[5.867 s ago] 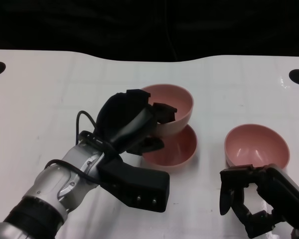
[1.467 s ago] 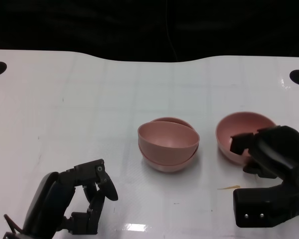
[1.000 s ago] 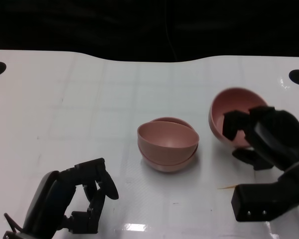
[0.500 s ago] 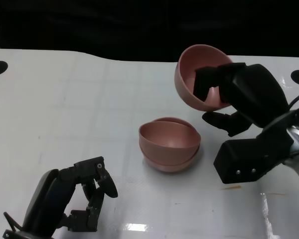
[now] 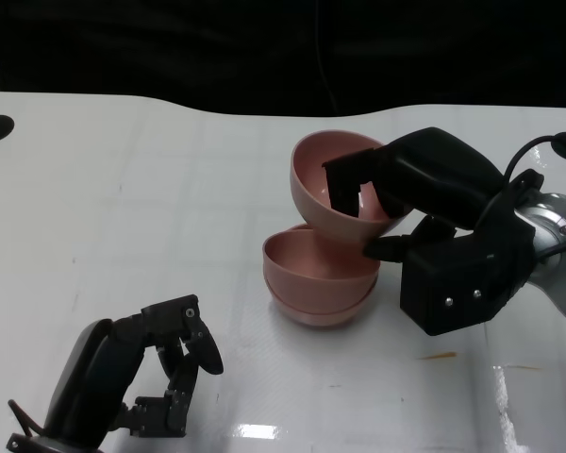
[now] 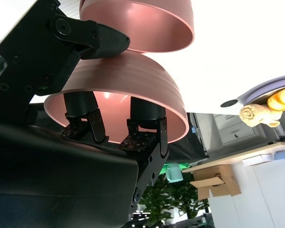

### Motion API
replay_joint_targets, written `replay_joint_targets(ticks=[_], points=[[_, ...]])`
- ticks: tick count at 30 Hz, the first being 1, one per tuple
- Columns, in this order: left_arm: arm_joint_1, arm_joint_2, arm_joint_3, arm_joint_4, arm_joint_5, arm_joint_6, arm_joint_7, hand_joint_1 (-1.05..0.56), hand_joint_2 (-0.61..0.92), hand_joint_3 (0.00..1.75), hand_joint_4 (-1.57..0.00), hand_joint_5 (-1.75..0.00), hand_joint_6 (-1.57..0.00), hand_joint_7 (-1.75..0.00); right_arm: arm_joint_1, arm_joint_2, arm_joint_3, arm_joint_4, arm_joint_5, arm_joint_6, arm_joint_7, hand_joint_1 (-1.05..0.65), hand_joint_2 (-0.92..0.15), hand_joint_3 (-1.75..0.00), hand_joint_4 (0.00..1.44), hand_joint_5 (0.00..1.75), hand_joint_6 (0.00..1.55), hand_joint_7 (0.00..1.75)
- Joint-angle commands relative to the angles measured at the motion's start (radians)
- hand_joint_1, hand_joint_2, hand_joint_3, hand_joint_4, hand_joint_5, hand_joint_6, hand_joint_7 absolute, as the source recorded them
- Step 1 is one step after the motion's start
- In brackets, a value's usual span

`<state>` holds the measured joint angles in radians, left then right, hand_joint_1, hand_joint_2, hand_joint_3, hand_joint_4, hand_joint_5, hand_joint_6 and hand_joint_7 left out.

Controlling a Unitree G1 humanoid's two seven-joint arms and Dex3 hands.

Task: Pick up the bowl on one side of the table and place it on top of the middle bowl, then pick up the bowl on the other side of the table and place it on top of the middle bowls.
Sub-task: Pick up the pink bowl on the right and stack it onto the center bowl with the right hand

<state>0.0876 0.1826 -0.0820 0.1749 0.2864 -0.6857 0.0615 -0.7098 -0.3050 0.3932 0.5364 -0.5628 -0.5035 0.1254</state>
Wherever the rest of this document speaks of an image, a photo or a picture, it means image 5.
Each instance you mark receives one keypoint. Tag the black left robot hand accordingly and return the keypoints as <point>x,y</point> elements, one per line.
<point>94,373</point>

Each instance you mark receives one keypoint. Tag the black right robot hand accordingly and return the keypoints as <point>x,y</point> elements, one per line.
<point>453,273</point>

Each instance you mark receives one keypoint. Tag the pink plastic bowl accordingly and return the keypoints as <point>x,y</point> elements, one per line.
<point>306,264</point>
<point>311,317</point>
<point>321,207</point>

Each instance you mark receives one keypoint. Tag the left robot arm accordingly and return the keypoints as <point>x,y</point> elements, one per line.
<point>52,443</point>

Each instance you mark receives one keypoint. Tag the black backdrop curtain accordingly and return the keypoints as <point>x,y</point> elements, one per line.
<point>217,47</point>

